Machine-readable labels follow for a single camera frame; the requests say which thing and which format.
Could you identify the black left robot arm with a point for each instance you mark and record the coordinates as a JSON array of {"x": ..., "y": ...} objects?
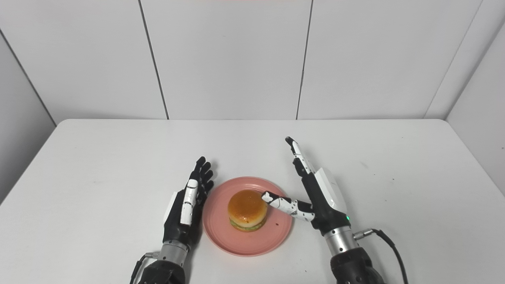
[{"x": 165, "y": 264}]

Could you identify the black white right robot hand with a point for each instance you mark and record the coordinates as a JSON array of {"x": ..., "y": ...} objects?
[{"x": 323, "y": 197}]

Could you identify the toy hamburger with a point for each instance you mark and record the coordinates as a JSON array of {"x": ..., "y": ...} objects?
[{"x": 246, "y": 207}]

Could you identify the pink round plate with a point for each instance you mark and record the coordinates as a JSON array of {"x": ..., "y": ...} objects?
[{"x": 244, "y": 242}]

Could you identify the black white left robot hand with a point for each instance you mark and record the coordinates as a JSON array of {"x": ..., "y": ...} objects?
[{"x": 175, "y": 225}]

